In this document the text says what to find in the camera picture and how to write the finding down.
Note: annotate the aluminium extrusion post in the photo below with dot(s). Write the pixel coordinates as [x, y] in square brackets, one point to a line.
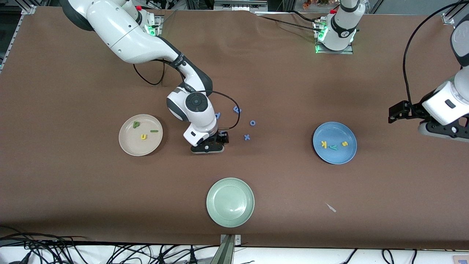
[228, 249]

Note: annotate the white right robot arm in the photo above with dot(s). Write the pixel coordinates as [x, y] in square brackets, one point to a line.
[124, 36]

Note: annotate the teal foam letter y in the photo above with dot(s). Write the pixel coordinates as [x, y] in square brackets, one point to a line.
[333, 147]

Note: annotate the white tape scrap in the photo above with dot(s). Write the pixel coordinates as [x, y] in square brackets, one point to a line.
[331, 208]

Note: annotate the aluminium background frame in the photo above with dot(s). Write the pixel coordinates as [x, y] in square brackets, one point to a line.
[238, 5]

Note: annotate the tan cardboard piece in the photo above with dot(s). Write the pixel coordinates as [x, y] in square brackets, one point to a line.
[461, 259]

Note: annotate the beige brown plate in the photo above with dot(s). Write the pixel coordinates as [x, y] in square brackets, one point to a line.
[140, 145]

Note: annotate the brown table cover sheet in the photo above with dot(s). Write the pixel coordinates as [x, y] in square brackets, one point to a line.
[278, 73]

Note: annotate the pale green plate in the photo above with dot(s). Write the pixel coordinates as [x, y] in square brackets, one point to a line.
[230, 202]

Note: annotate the blue plate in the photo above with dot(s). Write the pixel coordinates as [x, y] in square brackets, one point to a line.
[334, 156]

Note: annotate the blue foam letter m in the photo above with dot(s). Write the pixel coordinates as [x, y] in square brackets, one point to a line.
[236, 108]

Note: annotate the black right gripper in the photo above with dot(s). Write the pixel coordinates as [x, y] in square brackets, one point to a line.
[221, 138]

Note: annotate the green foam letter p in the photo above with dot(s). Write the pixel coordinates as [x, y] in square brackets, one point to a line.
[136, 125]

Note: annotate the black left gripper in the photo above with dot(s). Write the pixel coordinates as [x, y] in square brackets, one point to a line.
[416, 109]

